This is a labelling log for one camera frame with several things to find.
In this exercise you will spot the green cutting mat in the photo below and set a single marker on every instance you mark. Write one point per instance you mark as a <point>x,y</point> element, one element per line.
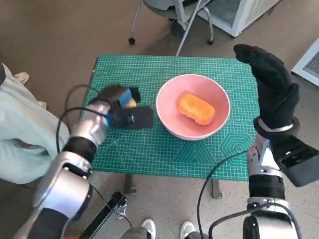
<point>149,154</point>

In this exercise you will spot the black metal rail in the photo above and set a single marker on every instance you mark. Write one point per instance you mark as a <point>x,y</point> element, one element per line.
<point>104,214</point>

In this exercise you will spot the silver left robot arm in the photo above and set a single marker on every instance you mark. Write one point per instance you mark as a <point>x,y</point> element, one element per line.
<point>64,179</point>

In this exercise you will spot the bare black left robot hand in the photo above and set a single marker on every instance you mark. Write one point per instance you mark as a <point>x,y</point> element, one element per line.
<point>112,93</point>

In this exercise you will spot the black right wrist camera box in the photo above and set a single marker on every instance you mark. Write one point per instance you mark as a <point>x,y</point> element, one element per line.
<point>296,159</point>

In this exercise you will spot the grey table leg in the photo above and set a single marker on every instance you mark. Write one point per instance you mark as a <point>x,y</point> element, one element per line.
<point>216,189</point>
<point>129,185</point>

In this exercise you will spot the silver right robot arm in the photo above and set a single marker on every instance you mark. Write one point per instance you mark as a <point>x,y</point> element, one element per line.
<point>266,186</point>

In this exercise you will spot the person with white shoes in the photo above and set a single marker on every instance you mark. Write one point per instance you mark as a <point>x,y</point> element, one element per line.
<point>148,227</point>

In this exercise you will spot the white cabinet with glass panel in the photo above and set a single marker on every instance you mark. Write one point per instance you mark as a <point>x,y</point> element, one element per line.
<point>307,64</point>

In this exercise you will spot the white slanted pole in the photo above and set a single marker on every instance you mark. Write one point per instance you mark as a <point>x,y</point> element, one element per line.
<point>187,32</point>

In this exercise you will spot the oblong toy bread loaf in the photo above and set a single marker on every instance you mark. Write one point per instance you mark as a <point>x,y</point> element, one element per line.
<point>197,108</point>

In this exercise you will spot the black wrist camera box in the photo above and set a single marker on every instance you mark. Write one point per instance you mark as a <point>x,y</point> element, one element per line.
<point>296,159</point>
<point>134,118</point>

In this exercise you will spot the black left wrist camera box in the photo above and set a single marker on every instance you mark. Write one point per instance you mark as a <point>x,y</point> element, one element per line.
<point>134,118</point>

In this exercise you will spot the white cabinet with mesh door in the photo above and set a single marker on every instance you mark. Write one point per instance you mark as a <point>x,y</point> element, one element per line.
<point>234,15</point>

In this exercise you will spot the round toy bread bun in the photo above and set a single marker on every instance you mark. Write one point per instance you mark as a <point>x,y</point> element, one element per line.
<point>130,103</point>

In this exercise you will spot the pink bowl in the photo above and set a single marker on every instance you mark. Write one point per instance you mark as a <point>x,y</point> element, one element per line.
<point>169,112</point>

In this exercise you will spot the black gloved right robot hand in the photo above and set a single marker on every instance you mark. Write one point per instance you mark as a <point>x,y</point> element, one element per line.
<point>274,94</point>

